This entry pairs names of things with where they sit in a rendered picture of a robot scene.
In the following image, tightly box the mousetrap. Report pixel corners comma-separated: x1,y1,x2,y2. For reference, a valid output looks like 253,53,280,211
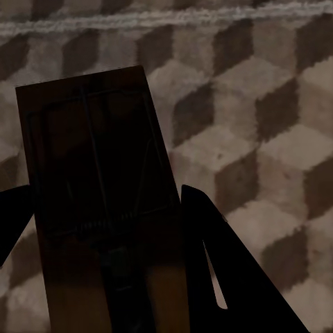
16,65,191,333

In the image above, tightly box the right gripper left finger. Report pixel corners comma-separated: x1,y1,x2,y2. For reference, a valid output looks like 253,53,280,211
0,185,34,267

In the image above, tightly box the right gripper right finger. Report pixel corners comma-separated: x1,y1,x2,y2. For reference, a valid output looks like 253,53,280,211
181,185,309,333

